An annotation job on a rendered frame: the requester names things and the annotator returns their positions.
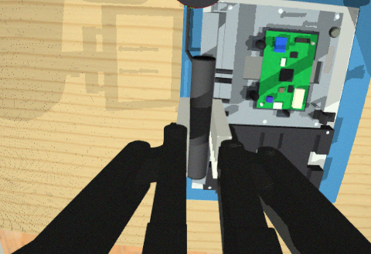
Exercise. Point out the green circuit board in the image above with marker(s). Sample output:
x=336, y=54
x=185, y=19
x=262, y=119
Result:
x=286, y=70

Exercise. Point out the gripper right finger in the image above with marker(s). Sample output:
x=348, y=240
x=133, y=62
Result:
x=304, y=218

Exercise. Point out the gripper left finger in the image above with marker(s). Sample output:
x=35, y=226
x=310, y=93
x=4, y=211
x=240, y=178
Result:
x=93, y=221

